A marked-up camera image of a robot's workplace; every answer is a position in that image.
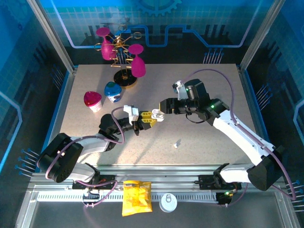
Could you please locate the white earbud charging case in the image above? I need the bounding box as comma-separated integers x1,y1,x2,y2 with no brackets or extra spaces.
152,108,166,123

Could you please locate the white cup with pink lid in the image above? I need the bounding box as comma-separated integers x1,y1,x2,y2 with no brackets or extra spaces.
83,91,104,114

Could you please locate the white cup with blue lid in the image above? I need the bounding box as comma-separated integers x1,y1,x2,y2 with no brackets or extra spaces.
104,81,123,104

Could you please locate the magenta wine glass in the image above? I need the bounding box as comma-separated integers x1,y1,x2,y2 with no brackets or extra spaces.
95,27,114,61
128,44,146,78

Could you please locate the yellow snack bag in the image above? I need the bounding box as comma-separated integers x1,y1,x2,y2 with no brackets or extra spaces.
121,180,153,217

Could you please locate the white pull-tab can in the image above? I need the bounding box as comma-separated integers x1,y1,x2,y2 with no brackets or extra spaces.
159,192,178,213

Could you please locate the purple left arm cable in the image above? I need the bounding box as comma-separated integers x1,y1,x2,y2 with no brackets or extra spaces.
44,106,126,209

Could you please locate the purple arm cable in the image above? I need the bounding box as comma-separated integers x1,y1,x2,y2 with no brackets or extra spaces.
44,106,126,209
182,68,297,208

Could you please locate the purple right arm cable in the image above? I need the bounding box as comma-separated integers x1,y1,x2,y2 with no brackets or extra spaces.
182,68,297,208

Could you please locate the gold wire glass rack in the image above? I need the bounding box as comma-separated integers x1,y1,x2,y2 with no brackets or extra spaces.
94,25,143,88

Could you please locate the aluminium front frame rail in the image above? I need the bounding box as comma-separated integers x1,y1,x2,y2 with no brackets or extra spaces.
29,163,289,192

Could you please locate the white slotted cable duct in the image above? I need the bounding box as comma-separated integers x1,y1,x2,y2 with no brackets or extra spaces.
37,191,219,203

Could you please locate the aluminium frame post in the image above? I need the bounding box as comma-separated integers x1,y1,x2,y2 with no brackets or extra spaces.
238,0,278,70
26,0,76,72

